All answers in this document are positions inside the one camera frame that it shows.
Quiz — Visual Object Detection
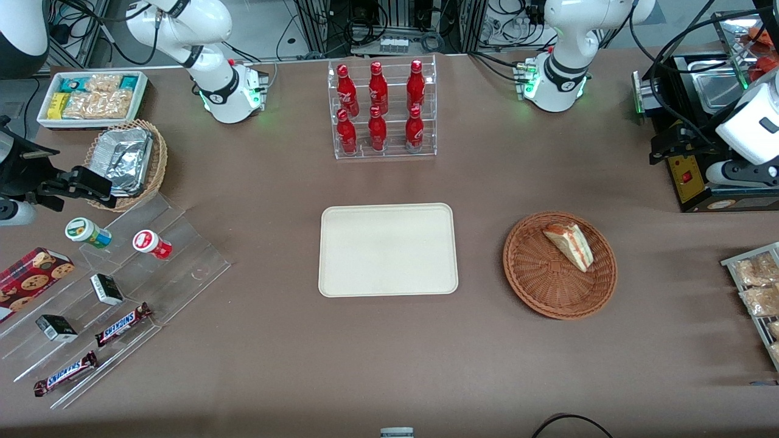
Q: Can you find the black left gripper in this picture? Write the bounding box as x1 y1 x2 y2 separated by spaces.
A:
649 116 726 166

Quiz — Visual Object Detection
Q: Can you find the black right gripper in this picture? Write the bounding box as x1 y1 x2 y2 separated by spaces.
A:
0 135 118 212

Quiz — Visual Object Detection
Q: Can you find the triangle sandwich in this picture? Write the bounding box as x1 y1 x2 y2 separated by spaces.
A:
543 223 595 273

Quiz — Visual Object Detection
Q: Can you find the silver foil tray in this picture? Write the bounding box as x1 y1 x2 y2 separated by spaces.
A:
96 127 153 197

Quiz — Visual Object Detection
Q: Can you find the tan wicker basket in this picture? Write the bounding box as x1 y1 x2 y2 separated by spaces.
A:
84 119 169 212

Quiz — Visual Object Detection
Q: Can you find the tray of packaged snacks right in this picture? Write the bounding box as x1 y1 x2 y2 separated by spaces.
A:
721 242 779 372

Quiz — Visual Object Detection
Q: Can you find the brown wicker basket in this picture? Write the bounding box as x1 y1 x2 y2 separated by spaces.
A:
503 211 618 321

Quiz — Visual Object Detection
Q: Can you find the cream rectangular tray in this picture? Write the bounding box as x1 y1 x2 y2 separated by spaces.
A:
318 203 459 298

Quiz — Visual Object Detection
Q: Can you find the green lid cup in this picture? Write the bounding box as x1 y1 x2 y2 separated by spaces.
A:
65 217 113 249

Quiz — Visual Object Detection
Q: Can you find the black food warmer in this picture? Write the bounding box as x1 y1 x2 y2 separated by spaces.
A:
632 9 779 214

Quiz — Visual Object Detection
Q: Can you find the steel warmer pan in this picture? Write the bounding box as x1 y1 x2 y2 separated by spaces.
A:
693 72 750 115

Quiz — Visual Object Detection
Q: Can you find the large clear cracker bag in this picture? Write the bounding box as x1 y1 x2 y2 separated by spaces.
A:
63 89 134 120

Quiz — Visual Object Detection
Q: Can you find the red lid cup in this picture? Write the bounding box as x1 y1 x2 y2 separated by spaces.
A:
133 229 173 260

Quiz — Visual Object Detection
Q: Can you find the red cookie box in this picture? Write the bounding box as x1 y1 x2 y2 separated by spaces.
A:
0 247 75 324

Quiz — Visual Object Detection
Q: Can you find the small black box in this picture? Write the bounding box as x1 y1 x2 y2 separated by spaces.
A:
90 274 125 306
35 314 79 343

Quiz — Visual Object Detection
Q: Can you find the small clear cracker bag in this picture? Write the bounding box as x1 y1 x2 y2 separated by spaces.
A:
85 74 123 94

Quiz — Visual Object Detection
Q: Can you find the white snack bin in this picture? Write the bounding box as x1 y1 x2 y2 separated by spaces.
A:
37 71 149 130

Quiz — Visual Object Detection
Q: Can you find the clear acrylic stepped display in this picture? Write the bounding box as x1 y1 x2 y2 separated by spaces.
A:
0 193 232 410

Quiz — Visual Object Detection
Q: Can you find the Snickers bar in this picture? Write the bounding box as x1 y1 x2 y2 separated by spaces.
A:
33 351 100 398
94 302 153 348

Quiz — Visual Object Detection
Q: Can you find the red soda bottle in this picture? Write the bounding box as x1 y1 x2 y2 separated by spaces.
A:
368 61 390 116
405 106 425 151
336 109 358 155
406 60 427 114
337 64 360 117
368 106 388 152

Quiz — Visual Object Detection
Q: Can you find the clear acrylic bottle rack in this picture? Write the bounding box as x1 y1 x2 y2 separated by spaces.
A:
327 55 438 161

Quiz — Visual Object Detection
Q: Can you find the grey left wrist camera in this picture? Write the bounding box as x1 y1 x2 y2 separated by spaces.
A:
706 160 779 189

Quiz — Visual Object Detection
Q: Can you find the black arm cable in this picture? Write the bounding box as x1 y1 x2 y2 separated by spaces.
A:
629 0 764 153

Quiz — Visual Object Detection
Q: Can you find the black floor cable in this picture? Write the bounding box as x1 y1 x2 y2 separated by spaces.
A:
531 413 615 438

